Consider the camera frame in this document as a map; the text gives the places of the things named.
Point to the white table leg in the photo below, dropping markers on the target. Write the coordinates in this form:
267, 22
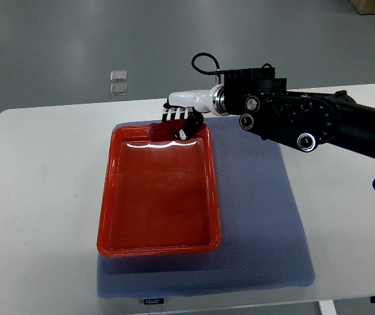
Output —
327, 307

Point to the black robotic little finger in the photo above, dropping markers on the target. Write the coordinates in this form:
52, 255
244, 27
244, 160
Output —
165, 112

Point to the red pepper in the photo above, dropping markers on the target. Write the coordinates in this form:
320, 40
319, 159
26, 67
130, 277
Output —
165, 130

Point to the red plastic tray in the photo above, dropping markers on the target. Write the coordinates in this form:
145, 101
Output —
160, 197

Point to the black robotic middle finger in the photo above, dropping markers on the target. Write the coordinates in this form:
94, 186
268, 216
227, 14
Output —
179, 113

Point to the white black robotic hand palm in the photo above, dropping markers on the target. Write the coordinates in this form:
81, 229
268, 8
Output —
199, 100

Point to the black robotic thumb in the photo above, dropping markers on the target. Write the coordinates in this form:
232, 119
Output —
187, 128

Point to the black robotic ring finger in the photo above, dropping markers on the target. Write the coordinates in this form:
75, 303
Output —
171, 114

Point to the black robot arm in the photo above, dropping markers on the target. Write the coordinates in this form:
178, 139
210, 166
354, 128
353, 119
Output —
266, 108

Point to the black table label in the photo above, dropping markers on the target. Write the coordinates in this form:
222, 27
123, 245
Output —
154, 301

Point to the upper metal floor plate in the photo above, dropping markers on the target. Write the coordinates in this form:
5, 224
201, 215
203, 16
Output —
118, 75

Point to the blue-grey mesh mat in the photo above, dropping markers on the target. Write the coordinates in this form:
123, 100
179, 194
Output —
263, 246

